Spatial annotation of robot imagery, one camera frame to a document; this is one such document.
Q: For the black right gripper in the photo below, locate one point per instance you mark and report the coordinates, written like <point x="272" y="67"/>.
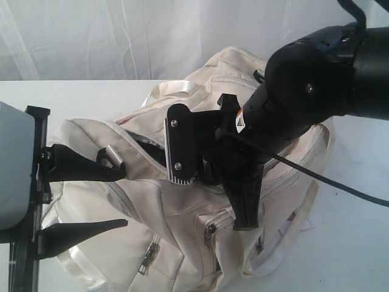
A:
<point x="224" y="158"/>

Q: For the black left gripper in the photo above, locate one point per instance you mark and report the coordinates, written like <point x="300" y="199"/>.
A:
<point x="54" y="164"/>

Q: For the cream white duffel bag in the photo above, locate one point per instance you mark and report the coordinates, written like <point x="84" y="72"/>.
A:
<point x="178" y="238"/>

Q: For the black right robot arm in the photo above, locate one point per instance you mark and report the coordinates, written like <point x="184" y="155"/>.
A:
<point x="335" y="71"/>

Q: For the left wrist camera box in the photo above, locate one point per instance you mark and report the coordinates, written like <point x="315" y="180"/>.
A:
<point x="17" y="147"/>

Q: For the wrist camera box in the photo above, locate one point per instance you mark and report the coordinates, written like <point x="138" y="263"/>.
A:
<point x="17" y="147"/>
<point x="180" y="145"/>

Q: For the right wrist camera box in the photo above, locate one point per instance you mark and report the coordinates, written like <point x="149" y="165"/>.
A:
<point x="180" y="145"/>

